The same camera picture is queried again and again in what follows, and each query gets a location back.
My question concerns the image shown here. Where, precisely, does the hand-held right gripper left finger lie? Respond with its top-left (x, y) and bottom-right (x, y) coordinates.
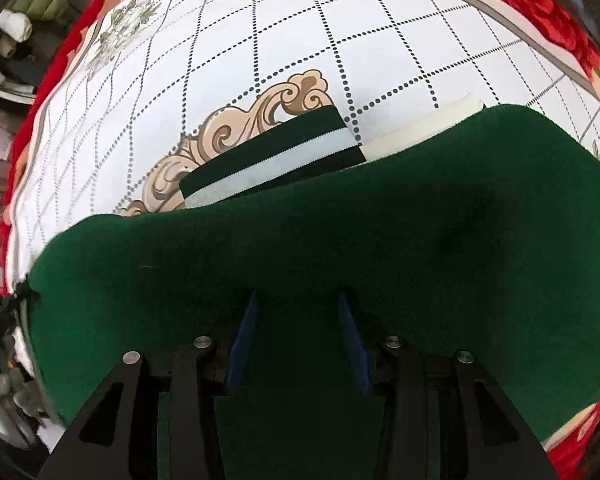
top-left (37, 291), bottom-right (261, 480)

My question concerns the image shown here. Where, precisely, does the white checked floral sheet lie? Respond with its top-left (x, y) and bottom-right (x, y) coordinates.
top-left (0, 0), bottom-right (600, 448)

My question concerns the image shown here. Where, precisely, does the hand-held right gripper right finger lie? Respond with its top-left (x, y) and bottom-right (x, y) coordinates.
top-left (337, 291), bottom-right (561, 480)

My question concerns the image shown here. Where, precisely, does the olive puffer jacket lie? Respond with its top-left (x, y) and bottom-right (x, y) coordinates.
top-left (7, 0), bottom-right (72, 24)

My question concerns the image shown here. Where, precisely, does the green and cream varsity jacket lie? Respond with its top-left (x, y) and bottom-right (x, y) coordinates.
top-left (27, 92), bottom-right (600, 480)

